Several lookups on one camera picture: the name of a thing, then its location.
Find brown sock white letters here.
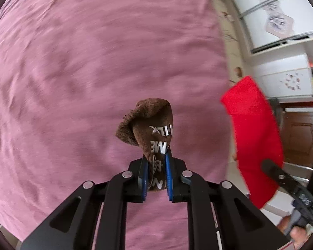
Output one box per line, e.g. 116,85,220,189
115,98,174,192

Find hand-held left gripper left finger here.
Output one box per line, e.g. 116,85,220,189
20,159,149,250

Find pink bed sheet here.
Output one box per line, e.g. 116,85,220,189
0,0,234,249

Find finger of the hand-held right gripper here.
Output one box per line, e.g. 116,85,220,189
261,159,303,198

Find white wardrobe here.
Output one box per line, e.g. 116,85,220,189
227,0,313,98

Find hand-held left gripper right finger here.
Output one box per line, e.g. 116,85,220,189
165,153,290,250

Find red sock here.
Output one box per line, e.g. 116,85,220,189
220,75,285,210

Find brown wooden door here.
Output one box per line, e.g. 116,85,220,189
280,103,313,168

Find person's right hand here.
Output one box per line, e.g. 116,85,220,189
278,215,313,250

